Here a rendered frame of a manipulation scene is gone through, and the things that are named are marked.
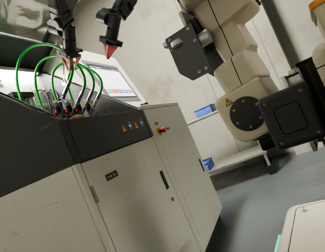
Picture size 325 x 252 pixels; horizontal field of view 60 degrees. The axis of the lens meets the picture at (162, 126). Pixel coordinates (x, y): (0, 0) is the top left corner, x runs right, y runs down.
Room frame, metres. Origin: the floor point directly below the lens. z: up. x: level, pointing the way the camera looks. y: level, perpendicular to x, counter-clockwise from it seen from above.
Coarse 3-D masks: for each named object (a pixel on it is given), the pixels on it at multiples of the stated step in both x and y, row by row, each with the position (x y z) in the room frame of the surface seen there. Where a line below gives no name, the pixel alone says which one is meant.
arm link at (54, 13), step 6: (48, 0) 1.06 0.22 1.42; (54, 0) 1.05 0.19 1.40; (60, 0) 1.06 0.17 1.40; (66, 0) 1.09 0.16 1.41; (54, 6) 1.07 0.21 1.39; (60, 6) 1.07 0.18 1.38; (66, 6) 1.10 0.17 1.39; (54, 12) 1.10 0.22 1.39; (60, 12) 1.09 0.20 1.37; (66, 12) 1.13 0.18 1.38; (60, 18) 1.11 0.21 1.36; (66, 18) 1.13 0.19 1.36
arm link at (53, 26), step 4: (52, 20) 1.12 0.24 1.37; (56, 20) 1.11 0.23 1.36; (72, 20) 1.18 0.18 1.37; (48, 24) 1.21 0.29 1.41; (52, 24) 1.19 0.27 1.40; (56, 24) 1.13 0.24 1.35; (60, 24) 1.13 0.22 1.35; (68, 24) 1.17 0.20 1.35; (48, 28) 1.22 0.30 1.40; (52, 28) 1.21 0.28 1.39; (56, 28) 1.20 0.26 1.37; (60, 28) 1.15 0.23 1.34; (64, 28) 1.15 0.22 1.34; (52, 32) 1.22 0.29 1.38; (56, 32) 1.21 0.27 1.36
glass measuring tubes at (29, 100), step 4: (12, 92) 1.45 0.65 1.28; (16, 92) 1.47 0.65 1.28; (24, 92) 1.52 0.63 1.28; (28, 92) 1.55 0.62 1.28; (32, 92) 1.58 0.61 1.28; (16, 96) 1.47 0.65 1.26; (24, 96) 1.52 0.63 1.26; (28, 96) 1.54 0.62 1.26; (32, 96) 1.57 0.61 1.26; (24, 100) 1.54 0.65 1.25; (28, 100) 1.54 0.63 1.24; (32, 100) 1.56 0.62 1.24; (32, 104) 1.56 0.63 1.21
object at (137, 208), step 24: (144, 144) 1.44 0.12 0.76; (96, 168) 1.03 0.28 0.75; (120, 168) 1.17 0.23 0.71; (144, 168) 1.35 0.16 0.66; (96, 192) 0.98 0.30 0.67; (120, 192) 1.10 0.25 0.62; (144, 192) 1.27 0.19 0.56; (168, 192) 1.48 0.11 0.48; (120, 216) 1.05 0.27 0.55; (144, 216) 1.19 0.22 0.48; (168, 216) 1.38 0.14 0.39; (120, 240) 1.00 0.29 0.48; (144, 240) 1.13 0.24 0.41; (168, 240) 1.30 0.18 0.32; (192, 240) 1.52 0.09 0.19
